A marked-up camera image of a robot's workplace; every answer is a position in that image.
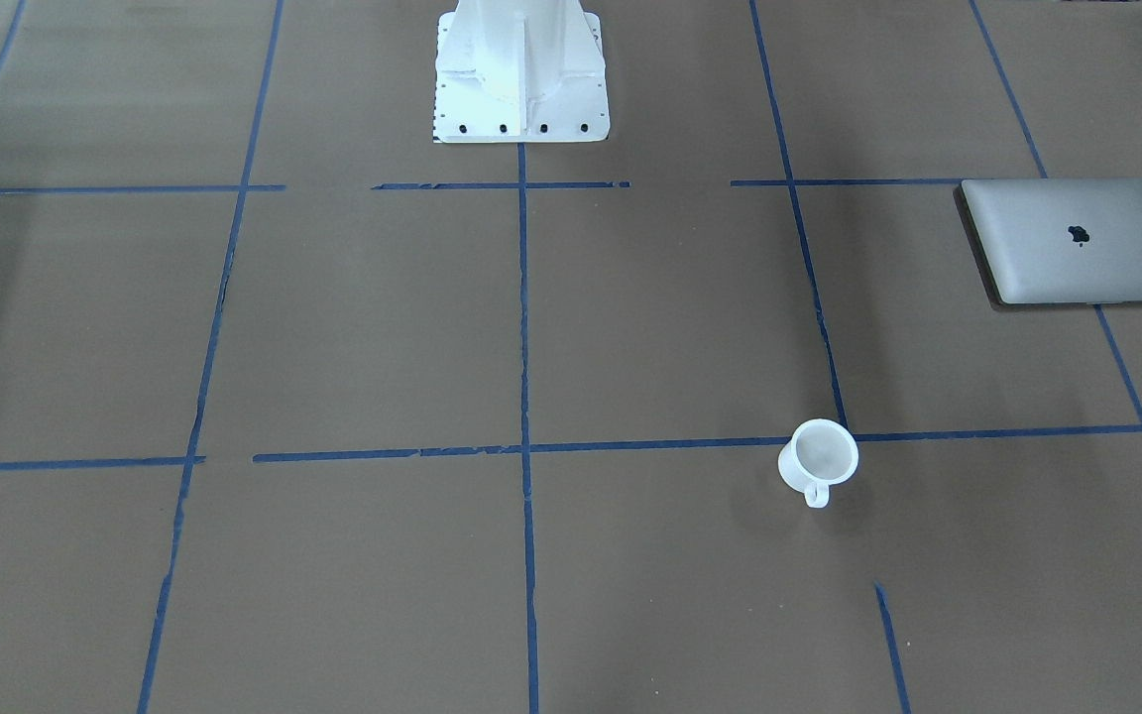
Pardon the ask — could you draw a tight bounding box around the silver closed laptop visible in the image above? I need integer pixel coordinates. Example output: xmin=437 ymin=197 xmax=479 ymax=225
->
xmin=959 ymin=178 xmax=1142 ymax=306

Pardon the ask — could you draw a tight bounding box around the short blue tape strip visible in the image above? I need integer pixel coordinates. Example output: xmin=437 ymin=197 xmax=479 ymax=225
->
xmin=872 ymin=580 xmax=912 ymax=714

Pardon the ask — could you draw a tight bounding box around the white cup with handle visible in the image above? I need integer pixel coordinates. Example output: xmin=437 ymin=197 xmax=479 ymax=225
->
xmin=777 ymin=417 xmax=859 ymax=508

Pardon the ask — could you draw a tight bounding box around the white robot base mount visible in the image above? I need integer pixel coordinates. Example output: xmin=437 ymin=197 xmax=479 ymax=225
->
xmin=432 ymin=1 xmax=611 ymax=144

